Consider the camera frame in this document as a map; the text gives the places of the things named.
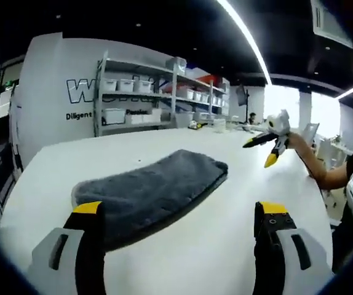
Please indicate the grey fluffy towel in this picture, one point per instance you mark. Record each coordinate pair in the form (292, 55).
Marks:
(152, 190)

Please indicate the person's right hand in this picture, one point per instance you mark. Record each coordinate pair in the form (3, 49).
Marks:
(296, 142)

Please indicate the black monitor on stand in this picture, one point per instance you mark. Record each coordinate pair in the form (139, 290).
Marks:
(241, 95)

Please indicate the spare hand-held gripper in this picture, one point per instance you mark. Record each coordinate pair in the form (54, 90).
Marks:
(192, 123)

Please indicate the ceiling light strip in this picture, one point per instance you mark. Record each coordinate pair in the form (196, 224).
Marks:
(250, 40)

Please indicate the grey metal shelf unit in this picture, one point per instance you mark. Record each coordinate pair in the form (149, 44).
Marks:
(174, 92)

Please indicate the ceiling air vent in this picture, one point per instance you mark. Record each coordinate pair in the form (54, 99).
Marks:
(330, 21)

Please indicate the row of white storage bins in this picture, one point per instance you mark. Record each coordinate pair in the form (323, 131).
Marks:
(125, 84)

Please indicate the white bracket stand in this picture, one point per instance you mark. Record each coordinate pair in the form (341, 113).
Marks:
(311, 132)

